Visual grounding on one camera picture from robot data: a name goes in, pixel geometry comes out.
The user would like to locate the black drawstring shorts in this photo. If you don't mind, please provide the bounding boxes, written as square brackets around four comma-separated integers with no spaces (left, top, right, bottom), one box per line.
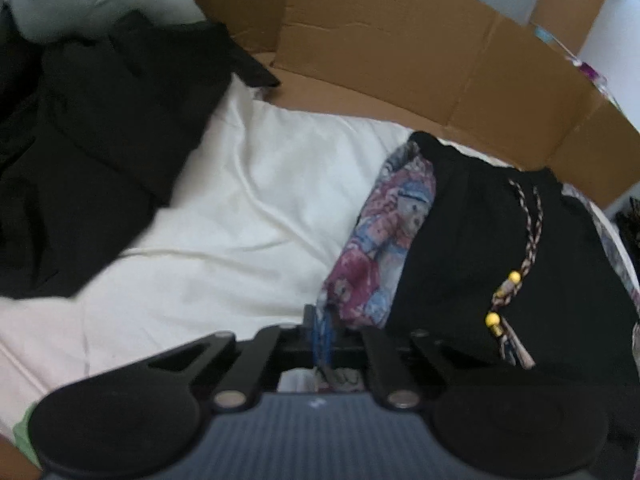
[385,131,640,396]

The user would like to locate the purple white packet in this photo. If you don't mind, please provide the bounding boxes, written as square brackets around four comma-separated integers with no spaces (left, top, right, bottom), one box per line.
[575,57,608,86]

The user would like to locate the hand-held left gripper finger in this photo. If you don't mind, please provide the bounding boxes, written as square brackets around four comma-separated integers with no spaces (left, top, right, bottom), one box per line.
[147,305,326,410]
[325,312,482,410]

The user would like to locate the tall cardboard box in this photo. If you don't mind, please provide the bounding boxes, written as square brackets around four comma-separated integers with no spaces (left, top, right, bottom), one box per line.
[530,0,616,58]

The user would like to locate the brown cardboard sheet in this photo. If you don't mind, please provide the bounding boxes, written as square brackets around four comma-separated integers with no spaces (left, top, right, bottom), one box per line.
[150,0,640,211]

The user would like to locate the floral patterned garment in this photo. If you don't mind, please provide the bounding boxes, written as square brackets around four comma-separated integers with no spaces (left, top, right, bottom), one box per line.
[320,141,640,393]

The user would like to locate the leopard print garment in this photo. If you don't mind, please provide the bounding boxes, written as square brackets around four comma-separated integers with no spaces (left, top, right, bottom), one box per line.
[615,200,640,246]

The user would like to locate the cream bear printed blanket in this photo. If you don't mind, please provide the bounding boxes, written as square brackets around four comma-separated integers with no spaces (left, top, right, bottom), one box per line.
[0,80,516,441]

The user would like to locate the black clothes pile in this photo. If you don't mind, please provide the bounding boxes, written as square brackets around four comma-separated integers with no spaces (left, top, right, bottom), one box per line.
[0,12,281,301]

